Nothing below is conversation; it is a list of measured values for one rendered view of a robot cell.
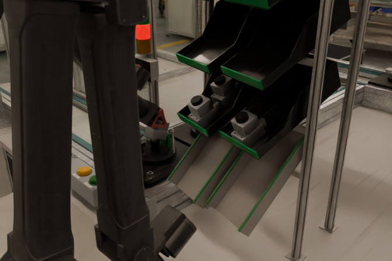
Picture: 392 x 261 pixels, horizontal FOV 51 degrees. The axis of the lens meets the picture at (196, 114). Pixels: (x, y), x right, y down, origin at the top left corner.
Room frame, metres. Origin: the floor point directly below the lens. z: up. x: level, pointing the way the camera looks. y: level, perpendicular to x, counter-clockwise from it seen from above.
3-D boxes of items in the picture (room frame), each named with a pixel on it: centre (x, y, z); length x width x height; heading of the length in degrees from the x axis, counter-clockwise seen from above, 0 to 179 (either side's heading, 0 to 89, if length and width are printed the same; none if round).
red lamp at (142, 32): (1.40, 0.18, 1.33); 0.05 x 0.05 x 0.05
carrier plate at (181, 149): (1.18, 0.13, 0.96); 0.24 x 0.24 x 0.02; 44
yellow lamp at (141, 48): (1.40, 0.18, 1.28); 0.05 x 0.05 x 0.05
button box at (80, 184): (1.09, 0.35, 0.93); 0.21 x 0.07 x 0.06; 44
